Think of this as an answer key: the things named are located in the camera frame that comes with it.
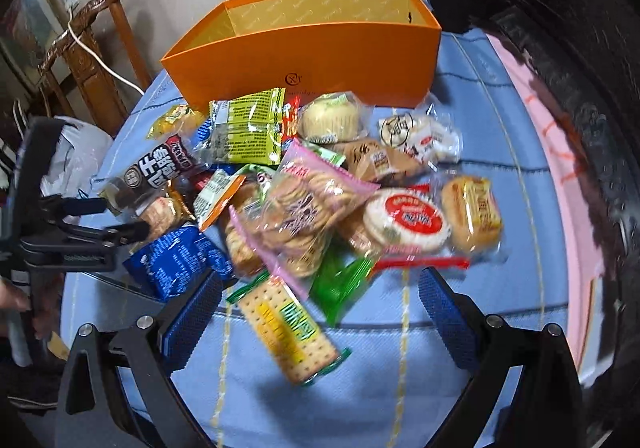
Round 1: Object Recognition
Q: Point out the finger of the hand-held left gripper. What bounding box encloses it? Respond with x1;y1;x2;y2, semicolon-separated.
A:
54;220;152;249
40;194;109;225

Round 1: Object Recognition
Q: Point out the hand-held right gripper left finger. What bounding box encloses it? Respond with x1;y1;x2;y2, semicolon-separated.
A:
54;270;226;448

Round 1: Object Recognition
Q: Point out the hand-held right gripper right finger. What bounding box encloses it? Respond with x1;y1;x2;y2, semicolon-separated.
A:
417;267;588;448

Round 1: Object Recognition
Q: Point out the large blue snack packet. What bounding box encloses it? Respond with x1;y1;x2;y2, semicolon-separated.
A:
122;223;236;303

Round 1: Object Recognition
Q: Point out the yellow label bread packet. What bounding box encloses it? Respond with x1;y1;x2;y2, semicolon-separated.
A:
440;174;505;256

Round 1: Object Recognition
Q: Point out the yellow-green snack packet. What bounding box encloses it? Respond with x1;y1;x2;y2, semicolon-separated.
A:
207;88;287;166

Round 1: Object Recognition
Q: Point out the orange cardboard box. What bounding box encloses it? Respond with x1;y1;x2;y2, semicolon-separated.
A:
160;0;443;109

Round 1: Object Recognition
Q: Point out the person's left hand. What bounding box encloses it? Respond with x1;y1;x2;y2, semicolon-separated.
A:
0;278;57;342

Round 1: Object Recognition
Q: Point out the white plastic bag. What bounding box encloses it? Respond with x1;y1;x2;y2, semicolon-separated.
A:
40;117;115;219

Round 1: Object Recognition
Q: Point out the black chocolate snack packet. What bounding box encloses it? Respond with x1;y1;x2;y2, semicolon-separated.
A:
100;135;201;219

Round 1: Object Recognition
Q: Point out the pink-edged round cracker packet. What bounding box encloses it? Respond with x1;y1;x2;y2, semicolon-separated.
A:
227;138;381;301
222;183;273;279

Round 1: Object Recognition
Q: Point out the green-edged square cracker packet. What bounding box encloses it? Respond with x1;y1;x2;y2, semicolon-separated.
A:
225;273;353;386

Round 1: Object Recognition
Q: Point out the red-white round rice cracker packet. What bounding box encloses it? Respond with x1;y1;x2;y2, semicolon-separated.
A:
350;185;473;271

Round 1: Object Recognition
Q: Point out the bright green snack packet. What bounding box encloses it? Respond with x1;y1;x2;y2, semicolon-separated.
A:
309;250;386;326

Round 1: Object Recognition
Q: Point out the yellow snack packet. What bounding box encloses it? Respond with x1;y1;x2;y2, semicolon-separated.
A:
148;104;208;141

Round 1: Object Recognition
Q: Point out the brown wooden chair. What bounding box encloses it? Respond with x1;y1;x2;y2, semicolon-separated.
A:
37;0;153;139

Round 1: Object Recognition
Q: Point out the small blue snack packet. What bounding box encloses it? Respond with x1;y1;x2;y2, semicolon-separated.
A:
192;118;216;163

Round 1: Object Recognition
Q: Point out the brown pastry packet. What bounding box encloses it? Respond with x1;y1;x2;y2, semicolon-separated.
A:
332;138;431;186

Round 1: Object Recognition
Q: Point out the framed picture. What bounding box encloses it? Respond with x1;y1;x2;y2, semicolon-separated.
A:
0;0;57;78

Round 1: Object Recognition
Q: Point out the pink cloth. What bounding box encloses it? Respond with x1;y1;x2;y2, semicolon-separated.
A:
487;32;618;369

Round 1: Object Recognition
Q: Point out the red snack packet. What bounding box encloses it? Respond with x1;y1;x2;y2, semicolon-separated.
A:
280;95;302;141

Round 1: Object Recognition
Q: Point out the light green snack packet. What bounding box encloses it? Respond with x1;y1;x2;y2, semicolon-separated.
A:
297;140;347;169

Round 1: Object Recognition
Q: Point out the dark carved wooden furniture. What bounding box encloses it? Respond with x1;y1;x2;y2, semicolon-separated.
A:
427;0;640;448

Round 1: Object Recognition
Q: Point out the white power cable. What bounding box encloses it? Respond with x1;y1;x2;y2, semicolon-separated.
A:
65;20;146;93

